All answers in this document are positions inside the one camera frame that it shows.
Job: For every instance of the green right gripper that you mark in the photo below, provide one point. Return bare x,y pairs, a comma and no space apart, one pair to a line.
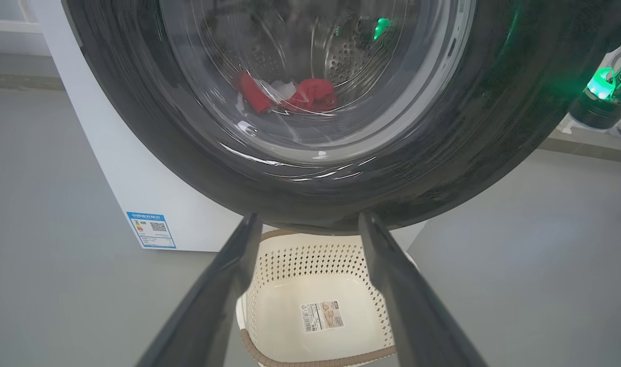
601,82

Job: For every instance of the steel washing machine drum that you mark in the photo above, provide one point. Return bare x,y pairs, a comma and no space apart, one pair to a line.
351,56

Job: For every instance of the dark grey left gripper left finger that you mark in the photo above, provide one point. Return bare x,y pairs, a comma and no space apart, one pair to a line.
208,316

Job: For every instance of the red shirt with white trim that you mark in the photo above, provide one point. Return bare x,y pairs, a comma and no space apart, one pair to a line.
313,96

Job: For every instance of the white basket label sticker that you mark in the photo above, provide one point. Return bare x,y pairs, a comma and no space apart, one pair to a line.
322,316

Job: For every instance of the cream perforated laundry basket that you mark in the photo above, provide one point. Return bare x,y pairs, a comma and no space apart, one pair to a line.
290,316

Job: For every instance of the blue energy label sticker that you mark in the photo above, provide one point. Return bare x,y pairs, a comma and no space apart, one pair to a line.
151,230

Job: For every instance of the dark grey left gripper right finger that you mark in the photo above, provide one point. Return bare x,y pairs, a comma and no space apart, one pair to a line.
412,316

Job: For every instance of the red shorts with white trim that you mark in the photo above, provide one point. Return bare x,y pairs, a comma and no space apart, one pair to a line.
254,94

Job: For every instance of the black round washing machine door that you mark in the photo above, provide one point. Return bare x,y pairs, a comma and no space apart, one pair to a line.
442,178

